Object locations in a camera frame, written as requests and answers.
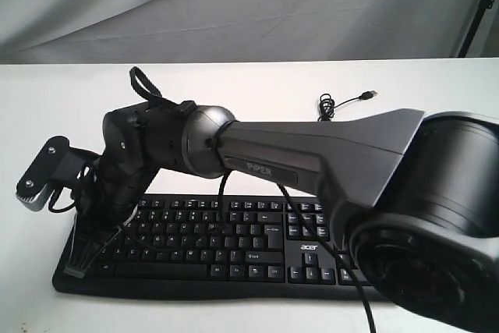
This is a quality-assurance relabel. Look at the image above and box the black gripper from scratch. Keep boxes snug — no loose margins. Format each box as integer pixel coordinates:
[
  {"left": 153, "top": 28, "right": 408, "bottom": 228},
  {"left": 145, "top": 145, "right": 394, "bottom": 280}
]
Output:
[{"left": 64, "top": 162, "right": 159, "bottom": 278}]

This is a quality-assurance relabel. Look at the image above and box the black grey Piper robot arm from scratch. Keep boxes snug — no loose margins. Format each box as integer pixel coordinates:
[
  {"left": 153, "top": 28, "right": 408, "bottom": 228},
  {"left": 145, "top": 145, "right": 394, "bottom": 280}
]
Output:
[{"left": 73, "top": 102, "right": 498, "bottom": 332}]

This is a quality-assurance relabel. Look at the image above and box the black Acer keyboard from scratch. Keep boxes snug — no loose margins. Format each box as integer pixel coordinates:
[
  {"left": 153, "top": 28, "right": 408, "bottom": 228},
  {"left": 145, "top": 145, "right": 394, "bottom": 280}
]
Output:
[{"left": 52, "top": 194, "right": 381, "bottom": 301}]

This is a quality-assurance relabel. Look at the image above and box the grey fabric backdrop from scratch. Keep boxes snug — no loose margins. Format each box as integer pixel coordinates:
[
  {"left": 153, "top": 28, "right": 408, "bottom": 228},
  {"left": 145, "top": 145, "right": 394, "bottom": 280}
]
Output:
[{"left": 1, "top": 0, "right": 477, "bottom": 64}]

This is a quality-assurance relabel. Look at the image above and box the black backdrop stand pole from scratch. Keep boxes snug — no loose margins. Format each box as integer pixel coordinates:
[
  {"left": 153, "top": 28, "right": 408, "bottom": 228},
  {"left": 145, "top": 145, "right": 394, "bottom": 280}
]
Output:
[{"left": 456, "top": 0, "right": 496, "bottom": 58}]

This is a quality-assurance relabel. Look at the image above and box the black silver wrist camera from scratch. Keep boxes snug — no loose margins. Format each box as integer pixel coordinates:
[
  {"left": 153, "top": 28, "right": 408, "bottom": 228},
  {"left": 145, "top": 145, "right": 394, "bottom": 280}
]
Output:
[{"left": 16, "top": 136, "right": 100, "bottom": 212}]

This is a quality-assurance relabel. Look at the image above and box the black usb cable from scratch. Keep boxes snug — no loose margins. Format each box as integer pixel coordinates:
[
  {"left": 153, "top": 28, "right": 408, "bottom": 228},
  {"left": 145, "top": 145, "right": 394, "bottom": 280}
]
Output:
[{"left": 317, "top": 89, "right": 379, "bottom": 123}]

